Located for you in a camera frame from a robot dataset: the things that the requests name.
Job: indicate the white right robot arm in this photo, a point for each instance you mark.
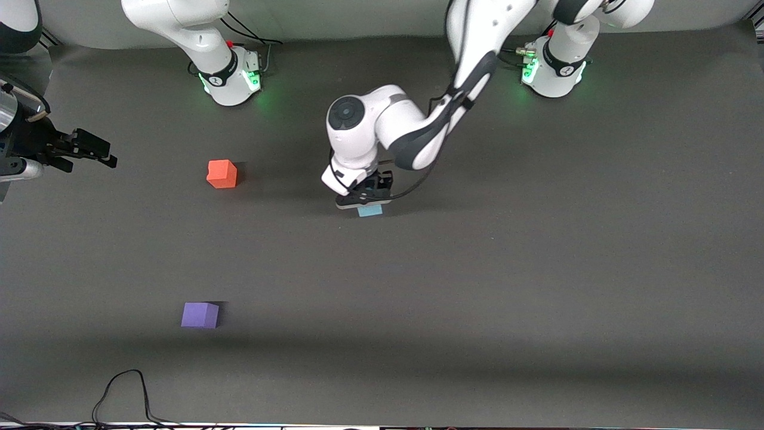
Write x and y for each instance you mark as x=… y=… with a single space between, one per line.
x=209 y=48

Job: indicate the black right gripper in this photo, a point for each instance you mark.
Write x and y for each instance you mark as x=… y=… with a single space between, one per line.
x=37 y=140

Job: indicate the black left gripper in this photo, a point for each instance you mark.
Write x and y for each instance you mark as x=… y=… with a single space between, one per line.
x=378 y=181

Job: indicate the light blue foam block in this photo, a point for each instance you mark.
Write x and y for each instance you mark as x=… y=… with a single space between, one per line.
x=370 y=211

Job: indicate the aluminium frame rail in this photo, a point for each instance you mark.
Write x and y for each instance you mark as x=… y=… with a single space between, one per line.
x=51 y=40

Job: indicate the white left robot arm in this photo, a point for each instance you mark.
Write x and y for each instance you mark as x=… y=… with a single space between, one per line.
x=418 y=119

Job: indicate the purple foam block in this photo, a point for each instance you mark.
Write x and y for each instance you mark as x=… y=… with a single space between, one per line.
x=199 y=315

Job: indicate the dark grey table mat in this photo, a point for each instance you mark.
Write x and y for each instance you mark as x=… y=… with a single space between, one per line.
x=477 y=298

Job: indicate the orange foam block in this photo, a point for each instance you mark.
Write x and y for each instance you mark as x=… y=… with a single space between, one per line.
x=221 y=173

